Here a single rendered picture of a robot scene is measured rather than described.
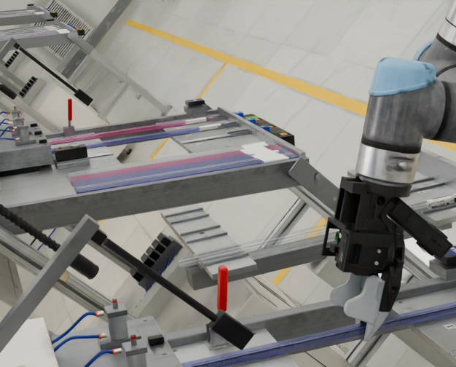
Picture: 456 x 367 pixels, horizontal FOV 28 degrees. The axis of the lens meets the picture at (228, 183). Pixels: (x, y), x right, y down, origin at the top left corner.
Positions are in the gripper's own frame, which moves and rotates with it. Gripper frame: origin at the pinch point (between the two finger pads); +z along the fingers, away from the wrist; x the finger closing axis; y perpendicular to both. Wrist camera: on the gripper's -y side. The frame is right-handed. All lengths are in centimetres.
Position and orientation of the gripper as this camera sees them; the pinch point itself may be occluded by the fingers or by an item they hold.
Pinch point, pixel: (369, 328)
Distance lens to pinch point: 123.4
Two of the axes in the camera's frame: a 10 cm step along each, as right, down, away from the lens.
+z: -1.5, 9.7, 2.0
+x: 3.0, 2.4, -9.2
